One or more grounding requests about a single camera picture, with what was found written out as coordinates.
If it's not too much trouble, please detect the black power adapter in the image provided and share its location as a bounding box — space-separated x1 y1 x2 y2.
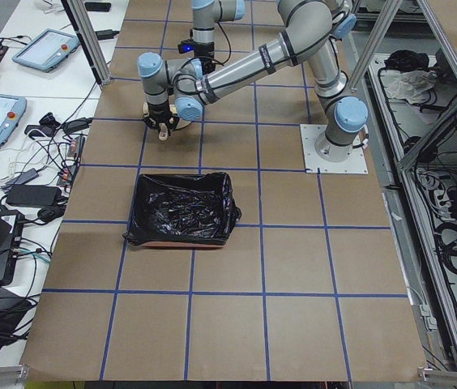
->
6 185 62 207

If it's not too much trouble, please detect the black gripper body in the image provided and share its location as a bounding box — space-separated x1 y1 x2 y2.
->
194 41 215 61
142 104 180 130

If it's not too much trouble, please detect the blue teach pendant far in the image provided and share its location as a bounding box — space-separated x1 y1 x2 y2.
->
12 28 80 72

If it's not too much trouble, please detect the aluminium frame post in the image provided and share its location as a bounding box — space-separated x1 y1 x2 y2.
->
61 0 111 86

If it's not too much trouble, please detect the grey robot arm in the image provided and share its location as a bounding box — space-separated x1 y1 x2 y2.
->
137 1 369 147
191 0 246 66

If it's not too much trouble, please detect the white crumpled cloth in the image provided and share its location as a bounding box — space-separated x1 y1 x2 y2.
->
386 70 438 105

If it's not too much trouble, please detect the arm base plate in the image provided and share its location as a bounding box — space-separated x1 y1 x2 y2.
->
300 124 368 175

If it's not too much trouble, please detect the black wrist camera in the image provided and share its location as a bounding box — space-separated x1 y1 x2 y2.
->
177 40 195 54

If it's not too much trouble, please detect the black bag lined trash bin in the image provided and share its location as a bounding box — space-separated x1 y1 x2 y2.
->
123 172 242 248

